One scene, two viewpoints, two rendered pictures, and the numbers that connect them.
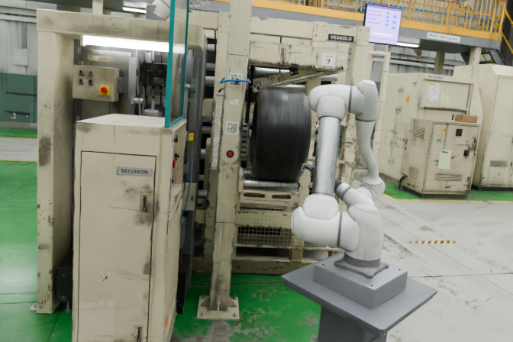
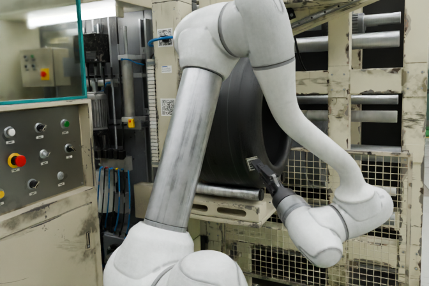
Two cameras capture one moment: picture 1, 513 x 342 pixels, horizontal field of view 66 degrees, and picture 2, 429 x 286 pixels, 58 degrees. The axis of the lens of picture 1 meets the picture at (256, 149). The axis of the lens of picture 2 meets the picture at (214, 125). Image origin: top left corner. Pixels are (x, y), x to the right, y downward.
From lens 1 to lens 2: 139 cm
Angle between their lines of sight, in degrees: 31
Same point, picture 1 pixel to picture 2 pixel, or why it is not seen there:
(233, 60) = (159, 11)
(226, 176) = not seen: hidden behind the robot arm
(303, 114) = (238, 74)
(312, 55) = not seen: outside the picture
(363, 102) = (244, 28)
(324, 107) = (180, 50)
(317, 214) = (124, 263)
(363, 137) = (272, 103)
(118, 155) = not seen: outside the picture
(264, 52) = not seen: outside the picture
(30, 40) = not seen: hidden behind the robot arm
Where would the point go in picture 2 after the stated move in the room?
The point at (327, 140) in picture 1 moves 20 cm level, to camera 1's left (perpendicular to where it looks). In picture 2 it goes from (175, 113) to (114, 112)
